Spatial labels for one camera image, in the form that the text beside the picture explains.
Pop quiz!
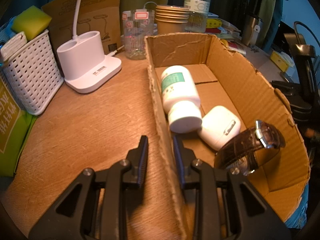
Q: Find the stack of brown paper cups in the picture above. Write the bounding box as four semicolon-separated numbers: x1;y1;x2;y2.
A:
155;5;189;34

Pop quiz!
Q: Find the clear glass with stickers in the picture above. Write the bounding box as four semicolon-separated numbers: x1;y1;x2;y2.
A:
122;9;155;60

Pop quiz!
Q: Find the yellow tissue pack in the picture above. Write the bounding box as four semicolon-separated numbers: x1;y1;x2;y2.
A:
270;50;295;72

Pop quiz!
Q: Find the brown cardboard box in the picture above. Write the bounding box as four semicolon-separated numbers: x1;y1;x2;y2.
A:
145;33;310;239

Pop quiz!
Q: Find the white pill bottle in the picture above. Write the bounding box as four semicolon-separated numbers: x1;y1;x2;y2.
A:
161;65;202;134

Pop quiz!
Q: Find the clear plastic water bottle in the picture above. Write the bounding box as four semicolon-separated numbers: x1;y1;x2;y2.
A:
184;0;211;33

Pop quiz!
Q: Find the yellow duck wipes pack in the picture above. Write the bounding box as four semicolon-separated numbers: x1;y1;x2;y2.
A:
206;18;222;29

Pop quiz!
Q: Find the stainless steel tumbler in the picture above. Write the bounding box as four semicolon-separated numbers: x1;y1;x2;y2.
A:
241;16;263;47

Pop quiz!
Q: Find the brown lamp packaging box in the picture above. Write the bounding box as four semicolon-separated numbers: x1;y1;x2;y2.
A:
42;0;121;54

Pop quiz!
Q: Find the white desk lamp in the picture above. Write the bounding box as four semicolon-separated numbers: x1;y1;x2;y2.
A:
56;0;122;94

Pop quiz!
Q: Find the yellow green sponge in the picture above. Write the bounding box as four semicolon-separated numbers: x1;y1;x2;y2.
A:
11;5;52;41

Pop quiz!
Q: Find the green snack package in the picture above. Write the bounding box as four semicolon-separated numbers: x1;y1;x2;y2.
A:
0;76;36;177

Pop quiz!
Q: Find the white earbuds case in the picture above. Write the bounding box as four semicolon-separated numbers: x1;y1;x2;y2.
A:
197;106;241;151

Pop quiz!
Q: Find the brown leather wristwatch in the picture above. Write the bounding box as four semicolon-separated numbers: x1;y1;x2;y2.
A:
214;120;286;176

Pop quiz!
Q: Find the white woven plastic basket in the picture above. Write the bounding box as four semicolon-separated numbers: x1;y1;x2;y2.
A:
3;29;64;116

